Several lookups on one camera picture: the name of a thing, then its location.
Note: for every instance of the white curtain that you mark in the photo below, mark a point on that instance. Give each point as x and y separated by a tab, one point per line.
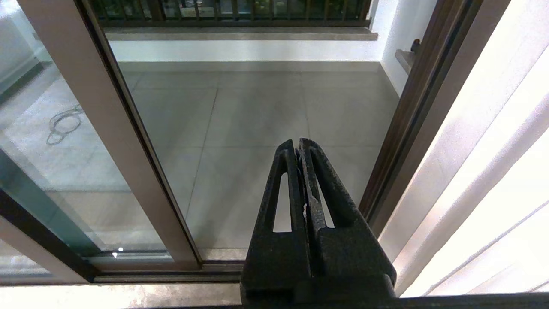
493	171

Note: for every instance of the brown-framed fixed glass panel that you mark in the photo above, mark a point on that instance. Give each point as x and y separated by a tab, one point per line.
43	236

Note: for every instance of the brown-framed sliding glass door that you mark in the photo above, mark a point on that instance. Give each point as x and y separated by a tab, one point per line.
111	128

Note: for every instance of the dark metal floor track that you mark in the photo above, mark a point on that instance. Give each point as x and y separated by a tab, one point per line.
171	274

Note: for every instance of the dark metal balcony railing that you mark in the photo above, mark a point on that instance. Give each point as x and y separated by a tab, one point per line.
231	13

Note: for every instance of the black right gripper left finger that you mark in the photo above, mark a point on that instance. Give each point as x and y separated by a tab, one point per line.
276	257

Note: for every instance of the dark brown door jamb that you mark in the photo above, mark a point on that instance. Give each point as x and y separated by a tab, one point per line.
411	128

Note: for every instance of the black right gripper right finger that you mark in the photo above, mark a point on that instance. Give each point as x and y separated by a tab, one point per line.
347	253

